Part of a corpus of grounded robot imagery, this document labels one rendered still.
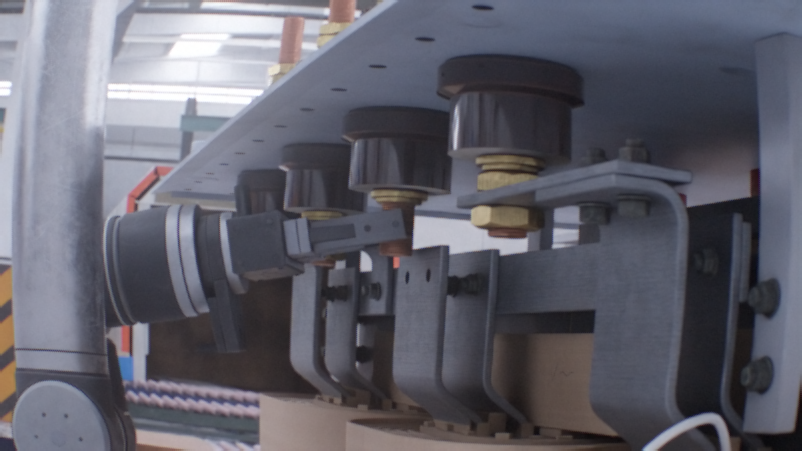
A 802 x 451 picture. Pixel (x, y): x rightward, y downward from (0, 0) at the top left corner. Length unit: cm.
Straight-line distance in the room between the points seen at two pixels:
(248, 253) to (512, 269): 22
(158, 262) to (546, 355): 36
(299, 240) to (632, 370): 46
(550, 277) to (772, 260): 35
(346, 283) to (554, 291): 60
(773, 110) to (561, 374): 45
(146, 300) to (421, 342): 26
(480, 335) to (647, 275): 42
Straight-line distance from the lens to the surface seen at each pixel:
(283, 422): 160
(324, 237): 122
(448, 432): 125
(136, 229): 125
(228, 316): 124
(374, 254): 153
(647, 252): 82
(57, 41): 115
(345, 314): 165
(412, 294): 126
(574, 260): 106
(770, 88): 81
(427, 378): 120
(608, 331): 87
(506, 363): 130
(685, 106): 111
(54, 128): 113
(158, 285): 123
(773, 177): 80
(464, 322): 126
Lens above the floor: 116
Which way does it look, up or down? 4 degrees up
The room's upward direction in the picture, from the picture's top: 3 degrees clockwise
